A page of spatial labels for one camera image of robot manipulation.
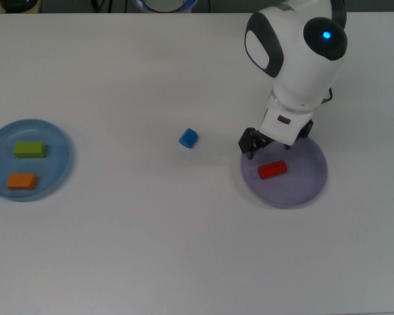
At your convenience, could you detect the red cylinder block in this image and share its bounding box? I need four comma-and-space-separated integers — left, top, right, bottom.
257, 159, 288, 180

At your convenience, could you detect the blue hexagonal block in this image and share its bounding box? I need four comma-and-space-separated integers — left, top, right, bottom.
178, 128, 199, 149

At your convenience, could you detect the green rectangular block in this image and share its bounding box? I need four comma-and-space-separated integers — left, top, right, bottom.
13, 141, 48, 159

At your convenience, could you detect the orange rectangular block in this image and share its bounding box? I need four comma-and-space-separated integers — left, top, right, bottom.
5, 173, 39, 191

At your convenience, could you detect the purple plate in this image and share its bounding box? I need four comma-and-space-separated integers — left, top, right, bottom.
239, 136, 328, 209

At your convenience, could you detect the blue plate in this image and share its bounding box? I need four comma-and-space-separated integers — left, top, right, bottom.
0, 118, 76, 202

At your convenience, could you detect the black round object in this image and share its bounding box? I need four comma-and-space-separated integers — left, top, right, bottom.
0, 0, 39, 11

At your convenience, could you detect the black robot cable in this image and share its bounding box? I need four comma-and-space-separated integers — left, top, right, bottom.
320, 87, 335, 106

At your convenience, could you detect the robot base with blue ring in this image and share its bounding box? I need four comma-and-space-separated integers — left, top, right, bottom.
133, 0, 198, 14

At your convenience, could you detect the black background cable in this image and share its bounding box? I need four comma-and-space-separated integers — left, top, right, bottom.
91, 0, 113, 13

